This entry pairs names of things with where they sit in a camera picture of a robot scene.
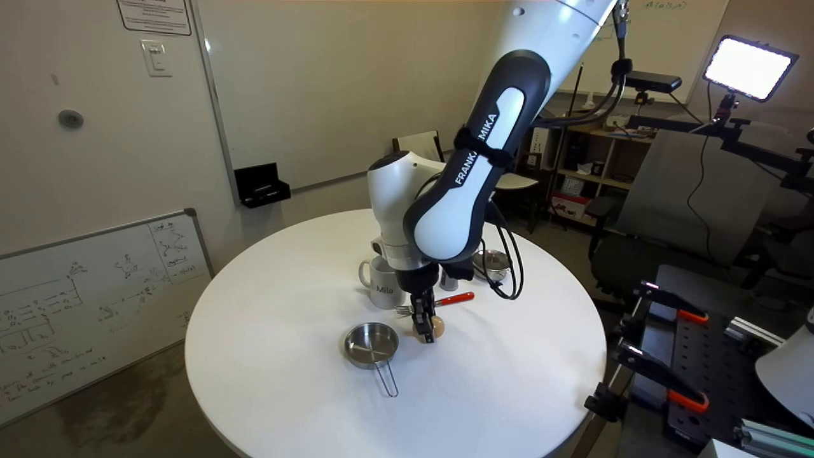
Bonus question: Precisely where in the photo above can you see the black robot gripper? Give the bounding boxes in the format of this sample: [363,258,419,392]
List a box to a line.
[393,265,444,342]

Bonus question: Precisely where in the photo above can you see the white printed mug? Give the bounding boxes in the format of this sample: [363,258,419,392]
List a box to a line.
[356,255,412,309]

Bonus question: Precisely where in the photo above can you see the white chair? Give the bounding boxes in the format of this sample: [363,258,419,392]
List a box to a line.
[492,171,541,195]
[388,126,449,164]

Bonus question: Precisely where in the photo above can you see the black box on floor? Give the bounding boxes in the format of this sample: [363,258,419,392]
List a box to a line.
[232,159,293,210]

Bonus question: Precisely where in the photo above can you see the wooden shelf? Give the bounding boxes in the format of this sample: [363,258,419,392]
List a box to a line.
[544,112,658,228]

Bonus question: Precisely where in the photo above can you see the black workbench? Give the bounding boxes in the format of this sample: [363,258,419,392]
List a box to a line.
[631,261,814,458]

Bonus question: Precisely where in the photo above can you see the white box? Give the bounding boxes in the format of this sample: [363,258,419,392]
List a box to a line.
[693,438,745,458]

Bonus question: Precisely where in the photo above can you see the framed whiteboard with drawings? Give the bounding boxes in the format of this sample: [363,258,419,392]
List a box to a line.
[0,205,214,426]

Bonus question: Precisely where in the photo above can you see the bright led light panel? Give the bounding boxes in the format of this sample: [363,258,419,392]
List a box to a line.
[701,32,801,104]

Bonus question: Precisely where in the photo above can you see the red handled fork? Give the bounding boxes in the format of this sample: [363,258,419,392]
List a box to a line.
[393,290,478,317]

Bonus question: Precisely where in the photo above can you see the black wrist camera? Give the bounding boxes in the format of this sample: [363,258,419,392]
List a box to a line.
[438,256,478,284]

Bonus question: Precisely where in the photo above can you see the small silver wire-handled pan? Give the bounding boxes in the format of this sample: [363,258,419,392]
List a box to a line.
[340,319,402,400]

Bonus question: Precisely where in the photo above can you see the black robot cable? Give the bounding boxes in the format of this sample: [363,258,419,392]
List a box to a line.
[482,0,636,302]

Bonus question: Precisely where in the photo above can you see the black clamp with orange handle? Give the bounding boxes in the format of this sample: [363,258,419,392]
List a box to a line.
[619,276,715,346]
[581,337,715,423]

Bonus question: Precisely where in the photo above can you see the black camera on stand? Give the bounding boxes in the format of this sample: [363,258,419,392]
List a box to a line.
[622,68,684,97]

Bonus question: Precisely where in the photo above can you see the teal metal rail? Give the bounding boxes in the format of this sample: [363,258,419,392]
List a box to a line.
[733,415,814,458]

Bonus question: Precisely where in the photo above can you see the white light switch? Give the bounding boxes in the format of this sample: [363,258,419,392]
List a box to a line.
[139,38,176,82]

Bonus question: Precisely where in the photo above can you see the white wall sign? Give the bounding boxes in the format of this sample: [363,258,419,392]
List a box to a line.
[115,0,196,38]

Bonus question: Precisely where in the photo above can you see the round grey wall stopper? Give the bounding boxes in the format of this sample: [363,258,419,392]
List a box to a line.
[56,106,85,132]

